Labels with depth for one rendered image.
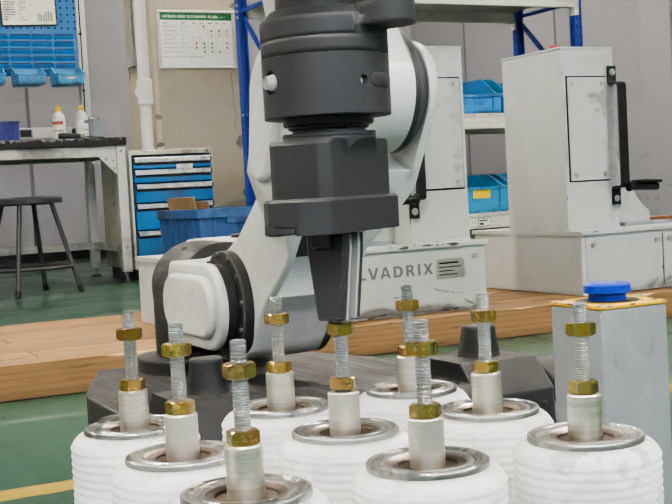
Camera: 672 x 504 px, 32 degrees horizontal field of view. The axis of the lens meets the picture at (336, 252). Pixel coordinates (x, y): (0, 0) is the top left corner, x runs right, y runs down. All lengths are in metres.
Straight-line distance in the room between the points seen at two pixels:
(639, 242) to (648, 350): 2.55
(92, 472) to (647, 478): 0.38
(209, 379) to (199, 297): 0.27
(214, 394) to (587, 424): 0.57
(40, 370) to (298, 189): 1.95
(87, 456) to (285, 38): 0.33
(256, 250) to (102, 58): 8.05
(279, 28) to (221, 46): 6.57
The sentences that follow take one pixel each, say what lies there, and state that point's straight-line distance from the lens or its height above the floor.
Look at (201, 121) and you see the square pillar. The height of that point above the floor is 0.89.
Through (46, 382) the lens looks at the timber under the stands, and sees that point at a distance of 2.70.
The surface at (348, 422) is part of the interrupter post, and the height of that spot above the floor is 0.26.
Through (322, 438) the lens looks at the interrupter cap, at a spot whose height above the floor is 0.26.
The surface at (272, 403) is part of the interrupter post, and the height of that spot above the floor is 0.26.
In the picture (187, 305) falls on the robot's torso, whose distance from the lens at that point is 1.56.
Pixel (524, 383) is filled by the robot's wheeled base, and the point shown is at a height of 0.18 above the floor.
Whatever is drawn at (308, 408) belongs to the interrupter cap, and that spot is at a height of 0.25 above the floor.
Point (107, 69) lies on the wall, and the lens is 9.46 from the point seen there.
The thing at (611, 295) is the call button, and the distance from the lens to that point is 1.02.
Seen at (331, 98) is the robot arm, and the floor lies 0.48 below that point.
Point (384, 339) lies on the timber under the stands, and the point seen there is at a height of 0.04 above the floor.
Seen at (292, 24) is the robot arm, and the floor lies 0.53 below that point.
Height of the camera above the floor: 0.42
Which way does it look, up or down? 3 degrees down
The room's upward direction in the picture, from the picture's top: 3 degrees counter-clockwise
